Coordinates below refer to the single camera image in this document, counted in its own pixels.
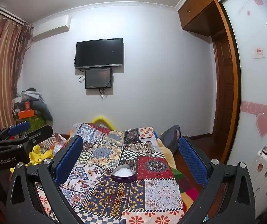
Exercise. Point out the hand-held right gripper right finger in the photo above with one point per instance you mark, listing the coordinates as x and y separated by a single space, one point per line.
191 161

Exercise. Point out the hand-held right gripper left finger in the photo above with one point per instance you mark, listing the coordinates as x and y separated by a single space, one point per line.
68 161

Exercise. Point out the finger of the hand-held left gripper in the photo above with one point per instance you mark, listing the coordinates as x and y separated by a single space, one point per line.
40 133
19 127

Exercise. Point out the thin gold hoop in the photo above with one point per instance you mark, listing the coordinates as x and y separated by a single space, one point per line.
100 190

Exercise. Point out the purple heart-shaped tin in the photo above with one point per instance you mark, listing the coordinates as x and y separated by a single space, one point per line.
124 176

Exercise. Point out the green box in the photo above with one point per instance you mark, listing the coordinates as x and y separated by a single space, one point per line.
36 123

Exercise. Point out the orange box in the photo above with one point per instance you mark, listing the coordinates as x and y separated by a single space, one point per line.
26 113

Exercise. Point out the brown striped cloth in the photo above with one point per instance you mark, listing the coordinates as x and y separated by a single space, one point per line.
54 142

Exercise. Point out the dark teal cloth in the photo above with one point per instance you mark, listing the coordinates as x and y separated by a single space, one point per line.
43 112

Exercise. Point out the yellow cloth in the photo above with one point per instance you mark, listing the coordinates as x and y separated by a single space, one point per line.
41 157

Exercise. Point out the dark blue bag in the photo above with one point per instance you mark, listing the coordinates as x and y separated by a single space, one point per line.
170 140

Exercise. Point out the grey clothes pile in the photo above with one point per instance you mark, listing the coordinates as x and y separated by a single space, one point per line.
31 95

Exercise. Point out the patchwork printed blanket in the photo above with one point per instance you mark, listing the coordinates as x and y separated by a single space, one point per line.
156 191

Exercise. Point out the yellow curved tube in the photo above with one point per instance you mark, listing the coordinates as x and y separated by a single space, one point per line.
102 119

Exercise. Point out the striped brown curtain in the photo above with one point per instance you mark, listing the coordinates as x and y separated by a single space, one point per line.
0 74

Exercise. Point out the white stickered suitcase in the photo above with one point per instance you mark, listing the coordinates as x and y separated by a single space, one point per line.
264 182

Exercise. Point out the open makeup palette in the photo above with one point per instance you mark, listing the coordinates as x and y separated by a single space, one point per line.
266 150

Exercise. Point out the brown wooden door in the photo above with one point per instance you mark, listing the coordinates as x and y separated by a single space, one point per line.
222 86

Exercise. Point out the white heart-print sliding door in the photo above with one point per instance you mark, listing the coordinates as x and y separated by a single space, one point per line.
257 86

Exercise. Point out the white air conditioner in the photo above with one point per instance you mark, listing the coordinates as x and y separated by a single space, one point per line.
52 26

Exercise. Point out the paper note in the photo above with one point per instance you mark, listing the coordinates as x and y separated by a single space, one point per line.
259 52

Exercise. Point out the wooden overhead cabinet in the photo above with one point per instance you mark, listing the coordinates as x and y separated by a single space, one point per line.
198 7

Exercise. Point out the small black wall monitor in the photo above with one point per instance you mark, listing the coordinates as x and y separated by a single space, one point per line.
98 78

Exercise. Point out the black wall television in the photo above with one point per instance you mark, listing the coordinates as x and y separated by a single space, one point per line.
99 53

